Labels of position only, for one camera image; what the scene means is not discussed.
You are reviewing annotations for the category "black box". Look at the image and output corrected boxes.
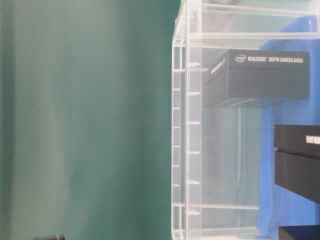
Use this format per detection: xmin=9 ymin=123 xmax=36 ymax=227
xmin=278 ymin=225 xmax=320 ymax=240
xmin=273 ymin=124 xmax=320 ymax=204
xmin=202 ymin=49 xmax=310 ymax=108

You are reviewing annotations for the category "clear plastic storage case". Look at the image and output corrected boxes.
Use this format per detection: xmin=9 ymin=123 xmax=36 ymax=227
xmin=171 ymin=0 xmax=320 ymax=240

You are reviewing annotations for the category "green table cloth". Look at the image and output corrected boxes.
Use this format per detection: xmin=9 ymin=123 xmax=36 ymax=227
xmin=0 ymin=0 xmax=180 ymax=240

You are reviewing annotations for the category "blue plastic insert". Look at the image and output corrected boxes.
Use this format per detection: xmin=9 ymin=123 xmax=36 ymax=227
xmin=254 ymin=14 xmax=320 ymax=240

